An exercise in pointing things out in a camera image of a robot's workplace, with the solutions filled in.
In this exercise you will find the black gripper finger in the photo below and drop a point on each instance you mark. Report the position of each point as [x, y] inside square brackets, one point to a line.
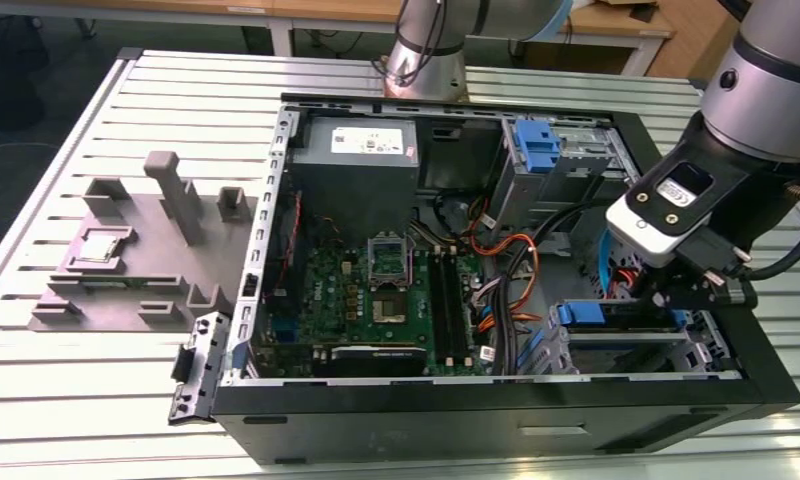
[657, 300]
[694, 290]

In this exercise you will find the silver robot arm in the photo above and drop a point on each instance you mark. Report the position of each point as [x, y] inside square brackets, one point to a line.
[427, 65]

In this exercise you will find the grey metal drive cage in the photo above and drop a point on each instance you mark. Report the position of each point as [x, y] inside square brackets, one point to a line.
[574, 185]

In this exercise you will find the black RAM slot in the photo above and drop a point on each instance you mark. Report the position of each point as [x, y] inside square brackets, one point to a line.
[443, 305]
[461, 305]

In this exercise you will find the blue drive carrier latch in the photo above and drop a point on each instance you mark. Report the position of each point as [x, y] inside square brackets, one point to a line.
[537, 145]

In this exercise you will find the wooden cabinet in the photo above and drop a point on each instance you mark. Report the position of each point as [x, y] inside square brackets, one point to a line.
[694, 40]

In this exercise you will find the CPU socket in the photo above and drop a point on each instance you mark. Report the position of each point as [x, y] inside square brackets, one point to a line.
[394, 307]

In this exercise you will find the black PC case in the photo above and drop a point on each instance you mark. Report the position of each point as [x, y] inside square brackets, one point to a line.
[441, 420]

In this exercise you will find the black graphics card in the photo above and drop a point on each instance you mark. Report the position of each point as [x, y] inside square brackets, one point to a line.
[374, 362]

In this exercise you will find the green motherboard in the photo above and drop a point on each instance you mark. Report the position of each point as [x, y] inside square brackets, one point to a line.
[334, 300]

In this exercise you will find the grey power supply unit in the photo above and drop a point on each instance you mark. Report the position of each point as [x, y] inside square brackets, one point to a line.
[354, 190]

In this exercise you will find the grey parts rack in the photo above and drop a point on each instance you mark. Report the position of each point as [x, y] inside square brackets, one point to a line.
[160, 260]

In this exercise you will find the green RAM stick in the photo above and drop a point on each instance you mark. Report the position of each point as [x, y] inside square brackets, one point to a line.
[116, 284]

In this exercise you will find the silver CPU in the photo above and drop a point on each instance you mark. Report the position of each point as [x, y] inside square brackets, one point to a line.
[100, 248]

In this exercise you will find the black office chair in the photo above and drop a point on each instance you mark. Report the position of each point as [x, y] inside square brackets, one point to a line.
[14, 75]

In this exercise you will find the wooden desk white frame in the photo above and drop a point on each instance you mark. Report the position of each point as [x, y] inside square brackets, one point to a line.
[617, 27]

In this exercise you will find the grey card retention bracket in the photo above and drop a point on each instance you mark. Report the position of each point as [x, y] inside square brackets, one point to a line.
[203, 360]

